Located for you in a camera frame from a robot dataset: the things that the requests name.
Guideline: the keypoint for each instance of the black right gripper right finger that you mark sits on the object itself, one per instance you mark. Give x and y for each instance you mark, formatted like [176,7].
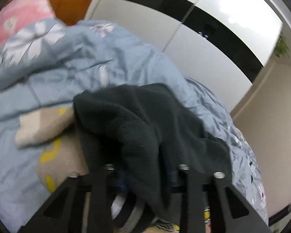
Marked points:
[229,210]

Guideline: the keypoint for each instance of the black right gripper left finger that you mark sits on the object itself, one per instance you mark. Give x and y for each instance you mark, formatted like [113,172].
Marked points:
[63,210]

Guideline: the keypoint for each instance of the white wardrobe with black stripe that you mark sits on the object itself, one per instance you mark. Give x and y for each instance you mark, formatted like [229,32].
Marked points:
[223,44]

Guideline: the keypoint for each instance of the beige graphic knit sweater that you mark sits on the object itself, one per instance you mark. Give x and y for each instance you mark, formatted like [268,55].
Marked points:
[64,157]

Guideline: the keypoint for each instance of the dark green knit garment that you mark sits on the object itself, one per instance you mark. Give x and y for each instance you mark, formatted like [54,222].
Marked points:
[146,133]

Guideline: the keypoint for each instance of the green potted plant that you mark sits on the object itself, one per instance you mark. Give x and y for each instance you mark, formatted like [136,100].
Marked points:
[281,48]

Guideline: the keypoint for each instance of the pink patterned pillow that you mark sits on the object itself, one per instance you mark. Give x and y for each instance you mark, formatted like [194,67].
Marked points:
[21,13]

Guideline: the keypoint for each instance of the light blue floral duvet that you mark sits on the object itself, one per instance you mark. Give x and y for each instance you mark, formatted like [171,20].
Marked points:
[48,63]

